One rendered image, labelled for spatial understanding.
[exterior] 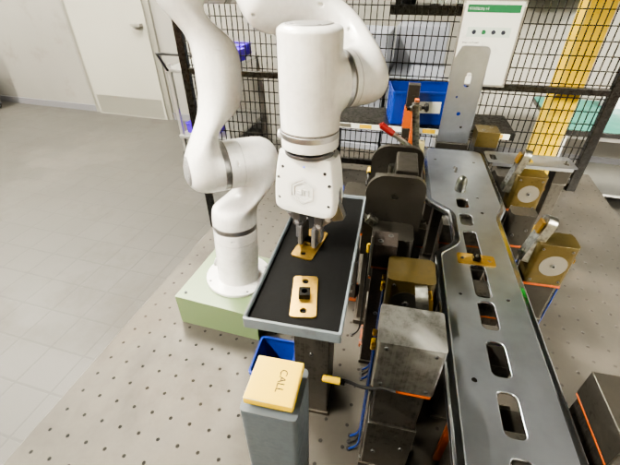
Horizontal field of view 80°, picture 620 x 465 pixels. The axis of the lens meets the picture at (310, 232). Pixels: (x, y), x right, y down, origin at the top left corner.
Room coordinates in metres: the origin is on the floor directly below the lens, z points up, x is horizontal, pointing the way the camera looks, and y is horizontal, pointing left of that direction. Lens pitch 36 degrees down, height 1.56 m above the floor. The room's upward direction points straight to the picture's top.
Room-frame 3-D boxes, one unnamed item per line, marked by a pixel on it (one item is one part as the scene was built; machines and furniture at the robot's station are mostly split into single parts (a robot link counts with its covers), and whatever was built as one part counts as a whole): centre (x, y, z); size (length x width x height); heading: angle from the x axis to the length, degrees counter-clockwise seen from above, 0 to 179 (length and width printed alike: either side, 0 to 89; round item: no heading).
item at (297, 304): (0.39, 0.01, 1.17); 0.08 x 0.04 x 0.01; 177
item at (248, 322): (0.51, -0.01, 1.16); 0.37 x 0.14 x 0.02; 168
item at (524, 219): (0.89, -0.62, 0.84); 0.10 x 0.05 x 0.29; 78
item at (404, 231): (0.67, -0.17, 0.89); 0.12 x 0.07 x 0.38; 78
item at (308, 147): (0.52, 0.00, 1.36); 0.09 x 0.08 x 0.03; 67
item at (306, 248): (0.52, 0.00, 1.17); 0.08 x 0.04 x 0.01; 157
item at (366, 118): (1.58, -0.38, 1.01); 0.90 x 0.22 x 0.03; 78
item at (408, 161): (0.80, -0.21, 0.94); 0.18 x 0.13 x 0.49; 168
